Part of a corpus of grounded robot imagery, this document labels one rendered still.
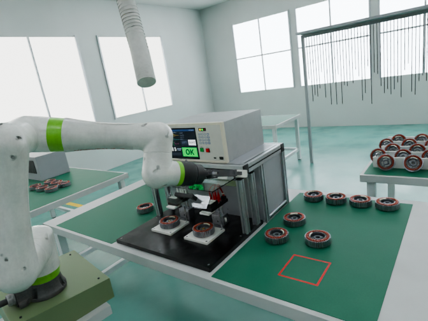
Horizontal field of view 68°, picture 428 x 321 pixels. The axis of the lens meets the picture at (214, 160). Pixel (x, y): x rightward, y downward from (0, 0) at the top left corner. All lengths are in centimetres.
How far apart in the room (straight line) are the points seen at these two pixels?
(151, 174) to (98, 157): 572
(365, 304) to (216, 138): 91
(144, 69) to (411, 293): 232
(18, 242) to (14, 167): 23
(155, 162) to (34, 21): 562
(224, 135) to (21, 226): 91
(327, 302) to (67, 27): 632
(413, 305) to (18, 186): 126
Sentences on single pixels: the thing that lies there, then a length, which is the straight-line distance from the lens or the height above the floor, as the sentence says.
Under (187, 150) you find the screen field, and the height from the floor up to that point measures 118.
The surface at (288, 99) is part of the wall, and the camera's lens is 826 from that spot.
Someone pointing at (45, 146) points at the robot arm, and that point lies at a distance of 118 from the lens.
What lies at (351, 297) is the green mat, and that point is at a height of 75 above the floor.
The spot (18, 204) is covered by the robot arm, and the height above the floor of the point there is 126.
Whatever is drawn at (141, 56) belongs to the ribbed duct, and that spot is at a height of 178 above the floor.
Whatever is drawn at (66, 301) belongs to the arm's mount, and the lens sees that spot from 136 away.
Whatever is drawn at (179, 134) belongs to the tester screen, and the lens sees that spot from 171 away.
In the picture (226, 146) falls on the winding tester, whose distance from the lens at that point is 155.
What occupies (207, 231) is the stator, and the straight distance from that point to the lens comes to 159.
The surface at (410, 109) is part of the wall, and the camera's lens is 762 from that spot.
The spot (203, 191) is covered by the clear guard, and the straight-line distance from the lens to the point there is 139.
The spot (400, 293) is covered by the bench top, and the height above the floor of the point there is 75.
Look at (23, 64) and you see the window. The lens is 630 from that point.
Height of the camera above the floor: 153
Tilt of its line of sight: 15 degrees down
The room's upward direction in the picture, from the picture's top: 9 degrees counter-clockwise
